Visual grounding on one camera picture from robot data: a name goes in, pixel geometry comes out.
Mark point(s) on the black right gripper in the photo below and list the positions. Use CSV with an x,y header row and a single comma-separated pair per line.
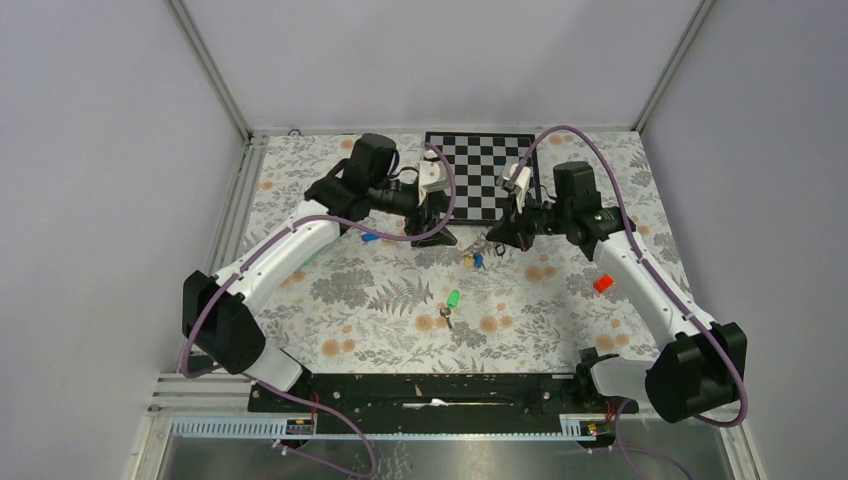
x,y
513,231

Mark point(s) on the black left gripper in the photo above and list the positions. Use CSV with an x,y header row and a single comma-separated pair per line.
x,y
434,202

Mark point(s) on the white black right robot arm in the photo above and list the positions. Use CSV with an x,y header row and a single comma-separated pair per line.
x,y
701,362

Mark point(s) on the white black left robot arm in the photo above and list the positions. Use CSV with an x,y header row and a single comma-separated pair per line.
x,y
219,310

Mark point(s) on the green tag key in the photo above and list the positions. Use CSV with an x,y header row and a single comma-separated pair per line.
x,y
450,305

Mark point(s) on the black white chessboard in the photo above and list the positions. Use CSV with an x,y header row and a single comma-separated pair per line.
x,y
477,160

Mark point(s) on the floral table mat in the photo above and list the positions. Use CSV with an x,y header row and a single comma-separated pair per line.
x,y
374,307

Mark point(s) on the red curved block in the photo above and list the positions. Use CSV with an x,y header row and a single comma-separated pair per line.
x,y
603,283

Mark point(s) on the mint green cylinder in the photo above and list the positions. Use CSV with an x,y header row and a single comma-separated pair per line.
x,y
313,257

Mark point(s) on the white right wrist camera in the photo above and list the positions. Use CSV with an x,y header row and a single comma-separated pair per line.
x,y
515,180

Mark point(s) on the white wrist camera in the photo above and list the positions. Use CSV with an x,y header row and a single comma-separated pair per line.
x,y
433,177
515,180

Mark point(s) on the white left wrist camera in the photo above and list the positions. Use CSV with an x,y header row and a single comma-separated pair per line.
x,y
433,177

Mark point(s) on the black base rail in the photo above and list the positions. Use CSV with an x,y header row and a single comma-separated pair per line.
x,y
512,405

